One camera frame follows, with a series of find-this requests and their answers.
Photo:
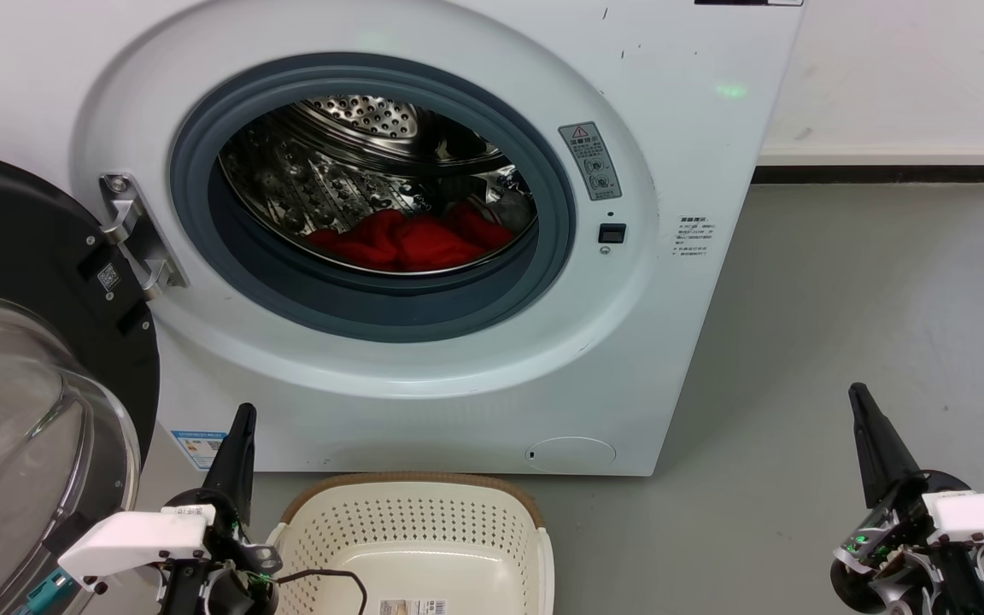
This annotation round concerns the grey rubber door gasket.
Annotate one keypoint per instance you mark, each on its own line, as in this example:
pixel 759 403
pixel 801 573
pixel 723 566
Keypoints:
pixel 372 316

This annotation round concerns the round white filter cover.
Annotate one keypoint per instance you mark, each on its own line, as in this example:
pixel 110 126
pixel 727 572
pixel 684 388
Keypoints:
pixel 571 454

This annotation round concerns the white front-load washing machine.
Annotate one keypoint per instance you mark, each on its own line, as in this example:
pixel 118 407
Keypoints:
pixel 671 342

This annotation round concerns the red cloth garment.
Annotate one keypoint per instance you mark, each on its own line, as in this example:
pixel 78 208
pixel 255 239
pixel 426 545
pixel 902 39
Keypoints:
pixel 407 243

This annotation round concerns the black door latch socket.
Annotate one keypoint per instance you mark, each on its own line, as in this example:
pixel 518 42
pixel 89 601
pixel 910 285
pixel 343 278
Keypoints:
pixel 612 233

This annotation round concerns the stainless steel washing machine drum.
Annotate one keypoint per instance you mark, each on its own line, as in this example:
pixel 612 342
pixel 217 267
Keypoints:
pixel 304 179

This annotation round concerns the silver metal door hinge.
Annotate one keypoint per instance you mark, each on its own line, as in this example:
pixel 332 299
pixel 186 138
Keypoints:
pixel 137 231

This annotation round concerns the white and black wall skirting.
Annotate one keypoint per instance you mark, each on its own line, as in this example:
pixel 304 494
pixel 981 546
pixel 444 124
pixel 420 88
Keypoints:
pixel 885 155

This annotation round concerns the teal plastic connector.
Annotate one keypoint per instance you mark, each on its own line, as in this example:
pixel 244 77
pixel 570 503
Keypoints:
pixel 48 591

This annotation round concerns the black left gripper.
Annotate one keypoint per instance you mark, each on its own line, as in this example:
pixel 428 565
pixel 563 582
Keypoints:
pixel 227 589

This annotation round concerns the printed label with barcode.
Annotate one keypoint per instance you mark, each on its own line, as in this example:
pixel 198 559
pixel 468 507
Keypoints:
pixel 413 607

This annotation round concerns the grey warning sticker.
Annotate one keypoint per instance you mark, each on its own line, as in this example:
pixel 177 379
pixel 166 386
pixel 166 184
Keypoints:
pixel 590 162

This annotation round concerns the small white text sticker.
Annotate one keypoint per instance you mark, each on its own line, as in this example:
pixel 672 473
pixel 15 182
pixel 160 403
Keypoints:
pixel 693 237

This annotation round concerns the black washer door with glass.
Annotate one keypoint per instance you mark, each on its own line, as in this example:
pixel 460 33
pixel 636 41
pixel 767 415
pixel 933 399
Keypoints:
pixel 14 239

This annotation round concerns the blue white energy label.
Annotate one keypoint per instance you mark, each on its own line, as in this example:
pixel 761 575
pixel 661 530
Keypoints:
pixel 197 448

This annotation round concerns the cream perforated laundry basket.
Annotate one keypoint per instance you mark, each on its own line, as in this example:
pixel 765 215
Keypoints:
pixel 424 530

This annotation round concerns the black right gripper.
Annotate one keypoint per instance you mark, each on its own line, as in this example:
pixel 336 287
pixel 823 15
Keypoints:
pixel 893 530

